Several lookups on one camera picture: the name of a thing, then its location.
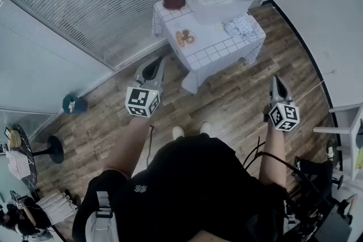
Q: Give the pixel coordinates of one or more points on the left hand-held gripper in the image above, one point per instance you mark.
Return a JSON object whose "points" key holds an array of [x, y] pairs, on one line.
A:
{"points": [[137, 100]]}

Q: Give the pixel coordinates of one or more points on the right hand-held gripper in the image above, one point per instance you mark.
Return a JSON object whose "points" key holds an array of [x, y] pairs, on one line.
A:
{"points": [[283, 116]]}

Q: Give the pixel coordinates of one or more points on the blue checked clothes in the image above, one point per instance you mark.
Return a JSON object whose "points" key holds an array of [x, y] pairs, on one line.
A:
{"points": [[239, 27]]}

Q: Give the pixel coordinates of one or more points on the person's left forearm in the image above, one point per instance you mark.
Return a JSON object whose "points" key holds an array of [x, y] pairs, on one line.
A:
{"points": [[124, 144]]}

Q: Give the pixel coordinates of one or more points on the person's right forearm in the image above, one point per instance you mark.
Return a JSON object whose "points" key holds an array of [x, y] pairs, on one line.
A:
{"points": [[272, 156]]}

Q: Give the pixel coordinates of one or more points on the white paper box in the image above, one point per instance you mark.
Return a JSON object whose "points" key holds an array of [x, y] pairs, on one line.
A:
{"points": [[17, 164]]}

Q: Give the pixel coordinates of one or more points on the person's left white shoe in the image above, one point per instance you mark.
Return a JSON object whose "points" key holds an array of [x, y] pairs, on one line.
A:
{"points": [[178, 132]]}

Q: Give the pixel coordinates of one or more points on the person's white shoe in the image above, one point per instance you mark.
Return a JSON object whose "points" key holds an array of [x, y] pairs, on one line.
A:
{"points": [[178, 132], [205, 128]]}

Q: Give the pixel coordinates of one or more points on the person's right white shoe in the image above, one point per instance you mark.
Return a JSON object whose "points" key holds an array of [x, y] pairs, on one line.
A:
{"points": [[205, 128]]}

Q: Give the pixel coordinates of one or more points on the dark green round bin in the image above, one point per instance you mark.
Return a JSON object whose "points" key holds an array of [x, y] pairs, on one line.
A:
{"points": [[75, 105]]}

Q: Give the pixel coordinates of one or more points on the person's black clothing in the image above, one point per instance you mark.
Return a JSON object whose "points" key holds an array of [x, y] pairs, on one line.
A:
{"points": [[184, 184]]}

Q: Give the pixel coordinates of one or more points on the dark grey equipment case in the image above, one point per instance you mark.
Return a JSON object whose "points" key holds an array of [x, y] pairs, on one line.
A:
{"points": [[336, 226]]}

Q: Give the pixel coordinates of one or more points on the yellow wooden item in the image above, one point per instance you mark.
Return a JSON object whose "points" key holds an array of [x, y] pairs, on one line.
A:
{"points": [[14, 139]]}

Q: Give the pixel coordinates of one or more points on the white frame shelf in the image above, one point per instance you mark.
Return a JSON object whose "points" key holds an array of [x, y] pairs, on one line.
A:
{"points": [[353, 150]]}

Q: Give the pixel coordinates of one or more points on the black round pedestal table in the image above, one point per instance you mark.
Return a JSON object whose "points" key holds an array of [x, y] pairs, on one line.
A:
{"points": [[55, 150]]}

